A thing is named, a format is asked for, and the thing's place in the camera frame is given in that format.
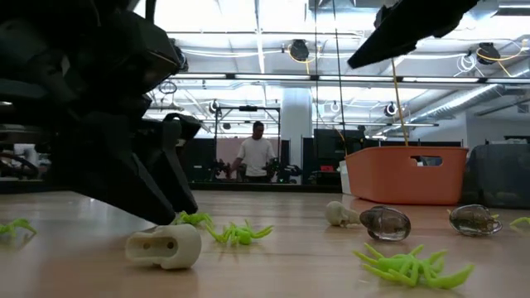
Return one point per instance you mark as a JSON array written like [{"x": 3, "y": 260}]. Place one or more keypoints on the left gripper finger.
[
  {"x": 103, "y": 165},
  {"x": 165, "y": 174}
]

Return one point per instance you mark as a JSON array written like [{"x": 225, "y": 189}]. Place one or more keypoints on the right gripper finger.
[{"x": 385, "y": 41}]

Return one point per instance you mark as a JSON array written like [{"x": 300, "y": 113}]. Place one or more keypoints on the black tabletop robot arm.
[
  {"x": 219, "y": 169},
  {"x": 285, "y": 170}
]

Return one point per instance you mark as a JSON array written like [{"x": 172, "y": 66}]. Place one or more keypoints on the black partition panel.
[
  {"x": 203, "y": 161},
  {"x": 327, "y": 145}
]

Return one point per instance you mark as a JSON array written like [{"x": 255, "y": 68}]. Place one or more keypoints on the pink partition curtain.
[{"x": 225, "y": 151}]

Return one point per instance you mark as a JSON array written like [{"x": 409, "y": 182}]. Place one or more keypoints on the white plastic skull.
[
  {"x": 335, "y": 213},
  {"x": 178, "y": 246}
]

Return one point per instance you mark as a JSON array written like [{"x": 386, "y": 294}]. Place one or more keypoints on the white humanoid robot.
[{"x": 25, "y": 151}]

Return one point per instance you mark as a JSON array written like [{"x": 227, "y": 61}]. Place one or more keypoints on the person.
[{"x": 254, "y": 155}]

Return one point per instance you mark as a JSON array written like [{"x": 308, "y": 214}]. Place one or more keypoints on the long ceiling light bar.
[{"x": 290, "y": 77}]

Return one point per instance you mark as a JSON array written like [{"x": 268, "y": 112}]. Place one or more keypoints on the orange plastic bin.
[{"x": 381, "y": 178}]

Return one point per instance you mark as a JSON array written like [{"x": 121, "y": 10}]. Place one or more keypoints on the white plastic bin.
[{"x": 344, "y": 178}]

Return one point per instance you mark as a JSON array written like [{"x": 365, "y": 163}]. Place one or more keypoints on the dark grey plastic bin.
[{"x": 497, "y": 178}]

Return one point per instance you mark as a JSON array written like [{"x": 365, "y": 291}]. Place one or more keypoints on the smoky clear plastic skull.
[
  {"x": 385, "y": 223},
  {"x": 474, "y": 220}
]

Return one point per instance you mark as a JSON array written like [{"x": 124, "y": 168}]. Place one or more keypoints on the black aluminium table frame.
[{"x": 248, "y": 187}]

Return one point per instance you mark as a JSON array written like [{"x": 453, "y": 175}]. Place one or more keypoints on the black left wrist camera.
[{"x": 145, "y": 58}]

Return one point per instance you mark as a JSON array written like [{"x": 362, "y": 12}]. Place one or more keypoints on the black robot station frame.
[{"x": 248, "y": 108}]

